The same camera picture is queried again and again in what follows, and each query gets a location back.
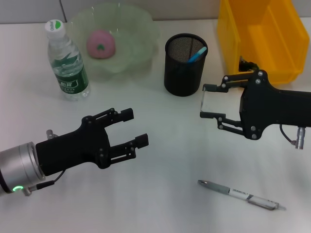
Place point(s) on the green plastic wrapper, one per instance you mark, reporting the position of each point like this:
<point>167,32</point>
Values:
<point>245,65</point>

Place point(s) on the clear plastic ruler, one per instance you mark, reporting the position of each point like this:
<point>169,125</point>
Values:
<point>206,102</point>

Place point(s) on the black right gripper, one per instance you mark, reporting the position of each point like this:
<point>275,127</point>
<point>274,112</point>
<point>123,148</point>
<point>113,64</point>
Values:
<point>267,109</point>

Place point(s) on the yellow plastic storage bin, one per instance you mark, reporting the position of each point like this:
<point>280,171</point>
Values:
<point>264,38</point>

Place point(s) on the blue scissors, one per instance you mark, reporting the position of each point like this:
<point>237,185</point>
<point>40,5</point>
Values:
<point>196,55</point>

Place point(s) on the clear water bottle green label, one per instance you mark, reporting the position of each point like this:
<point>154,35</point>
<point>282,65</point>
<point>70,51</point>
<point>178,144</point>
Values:
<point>70,80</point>

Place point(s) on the translucent green plastic bowl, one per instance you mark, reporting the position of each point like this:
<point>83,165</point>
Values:
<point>131,48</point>

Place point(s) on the clear pen silver grip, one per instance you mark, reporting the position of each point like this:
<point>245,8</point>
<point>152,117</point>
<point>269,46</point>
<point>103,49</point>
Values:
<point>243,193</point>

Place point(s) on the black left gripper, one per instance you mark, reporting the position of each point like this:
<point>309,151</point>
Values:
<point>73,150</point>

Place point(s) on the black mesh pen holder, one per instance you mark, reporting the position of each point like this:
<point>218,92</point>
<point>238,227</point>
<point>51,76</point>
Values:
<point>179,77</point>

